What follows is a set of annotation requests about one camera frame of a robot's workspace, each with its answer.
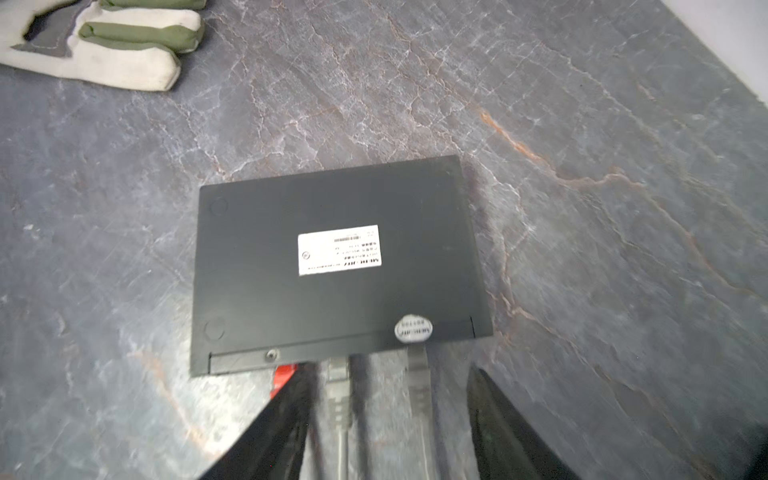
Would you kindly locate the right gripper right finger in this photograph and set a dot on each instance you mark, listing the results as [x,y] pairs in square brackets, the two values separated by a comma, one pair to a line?
[506,446]

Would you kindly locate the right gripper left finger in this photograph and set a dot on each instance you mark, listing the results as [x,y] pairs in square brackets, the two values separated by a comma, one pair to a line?
[273,445]

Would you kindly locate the large black network switch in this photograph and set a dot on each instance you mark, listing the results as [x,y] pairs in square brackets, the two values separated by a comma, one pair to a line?
[313,266]

